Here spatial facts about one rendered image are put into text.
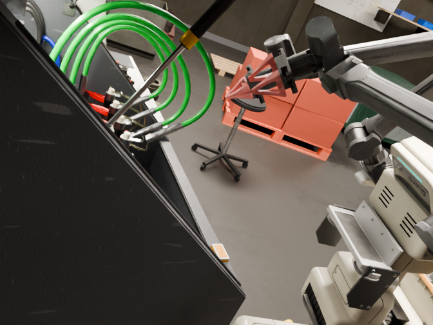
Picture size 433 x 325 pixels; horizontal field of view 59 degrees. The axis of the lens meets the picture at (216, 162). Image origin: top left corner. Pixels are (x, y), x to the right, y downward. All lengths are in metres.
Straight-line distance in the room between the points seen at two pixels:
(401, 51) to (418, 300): 0.84
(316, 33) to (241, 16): 7.19
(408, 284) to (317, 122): 3.01
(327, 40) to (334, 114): 3.54
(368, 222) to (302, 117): 3.14
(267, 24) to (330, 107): 4.14
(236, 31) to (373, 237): 7.12
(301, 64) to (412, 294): 0.95
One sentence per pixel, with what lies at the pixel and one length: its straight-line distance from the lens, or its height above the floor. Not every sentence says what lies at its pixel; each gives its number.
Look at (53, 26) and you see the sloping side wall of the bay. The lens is 1.14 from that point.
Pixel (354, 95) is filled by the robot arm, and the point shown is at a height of 1.43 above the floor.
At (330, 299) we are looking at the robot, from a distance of 1.32.
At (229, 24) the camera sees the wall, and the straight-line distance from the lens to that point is 8.02.
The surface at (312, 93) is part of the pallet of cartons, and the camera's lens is 4.21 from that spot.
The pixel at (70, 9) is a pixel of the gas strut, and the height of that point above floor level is 1.30.
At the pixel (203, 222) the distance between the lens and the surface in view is 1.05.
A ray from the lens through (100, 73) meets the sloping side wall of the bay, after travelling 1.20.
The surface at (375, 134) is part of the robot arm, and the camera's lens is 1.23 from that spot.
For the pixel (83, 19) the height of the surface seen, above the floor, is 1.37.
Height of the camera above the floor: 1.57
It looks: 28 degrees down
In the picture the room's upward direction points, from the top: 24 degrees clockwise
